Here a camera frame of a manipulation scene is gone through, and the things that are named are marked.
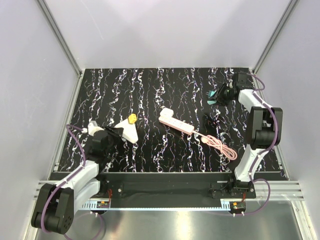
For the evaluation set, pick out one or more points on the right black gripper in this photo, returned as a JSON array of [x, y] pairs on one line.
[[220, 89]]

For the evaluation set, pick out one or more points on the light teal USB-C charger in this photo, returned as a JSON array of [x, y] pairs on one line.
[[212, 102]]

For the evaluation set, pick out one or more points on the white triangular socket adapter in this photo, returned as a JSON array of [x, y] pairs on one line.
[[129, 132]]

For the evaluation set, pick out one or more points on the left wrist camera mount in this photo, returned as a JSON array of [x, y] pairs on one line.
[[92, 128]]

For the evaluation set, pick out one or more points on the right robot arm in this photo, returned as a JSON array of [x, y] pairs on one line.
[[263, 132]]

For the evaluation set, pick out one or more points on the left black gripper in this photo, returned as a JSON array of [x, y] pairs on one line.
[[116, 134]]

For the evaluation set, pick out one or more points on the pink power strip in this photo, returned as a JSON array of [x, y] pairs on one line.
[[177, 124]]

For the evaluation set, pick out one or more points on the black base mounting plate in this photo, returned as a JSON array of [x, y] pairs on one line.
[[162, 201]]

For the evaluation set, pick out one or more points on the white plug on strip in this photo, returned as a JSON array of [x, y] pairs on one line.
[[166, 113]]

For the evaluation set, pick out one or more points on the yellow USB charger plug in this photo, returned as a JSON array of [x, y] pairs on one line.
[[132, 118]]

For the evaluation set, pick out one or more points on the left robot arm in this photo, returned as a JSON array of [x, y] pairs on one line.
[[57, 203]]

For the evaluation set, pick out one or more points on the dark teal dual USB charger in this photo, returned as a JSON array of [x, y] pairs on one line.
[[210, 93]]

